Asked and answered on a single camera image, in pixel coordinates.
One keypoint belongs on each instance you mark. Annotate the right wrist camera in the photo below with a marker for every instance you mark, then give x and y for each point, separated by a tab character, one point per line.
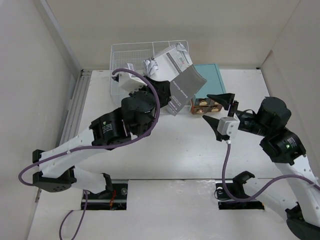
227	128

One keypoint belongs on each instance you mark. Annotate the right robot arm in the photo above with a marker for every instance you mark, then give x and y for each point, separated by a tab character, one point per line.
295	194

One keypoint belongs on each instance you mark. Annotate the white wire mesh organizer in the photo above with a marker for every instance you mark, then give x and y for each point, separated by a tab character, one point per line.
135	53

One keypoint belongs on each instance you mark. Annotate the grey Canon setup guide booklet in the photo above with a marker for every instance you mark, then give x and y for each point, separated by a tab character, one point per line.
183	88

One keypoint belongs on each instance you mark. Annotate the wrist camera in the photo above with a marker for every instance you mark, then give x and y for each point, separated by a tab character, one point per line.
128	82
227	128

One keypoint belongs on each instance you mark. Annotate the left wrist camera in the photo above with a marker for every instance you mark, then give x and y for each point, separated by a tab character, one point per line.
128	82

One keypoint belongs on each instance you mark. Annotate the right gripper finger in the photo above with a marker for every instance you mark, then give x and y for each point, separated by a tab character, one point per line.
213	123
227	100

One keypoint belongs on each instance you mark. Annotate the teal and orange drawer box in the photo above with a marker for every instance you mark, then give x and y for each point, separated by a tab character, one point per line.
200	103

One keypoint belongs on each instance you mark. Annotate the aluminium rail left side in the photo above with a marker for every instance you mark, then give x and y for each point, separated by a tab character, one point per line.
74	106

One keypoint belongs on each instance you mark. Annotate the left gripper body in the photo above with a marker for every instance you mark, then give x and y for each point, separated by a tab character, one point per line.
163	99

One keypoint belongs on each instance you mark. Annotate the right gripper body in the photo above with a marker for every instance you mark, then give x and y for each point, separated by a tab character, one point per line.
252	124

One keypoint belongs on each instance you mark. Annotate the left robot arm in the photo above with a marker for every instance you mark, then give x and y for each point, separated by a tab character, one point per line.
136	116

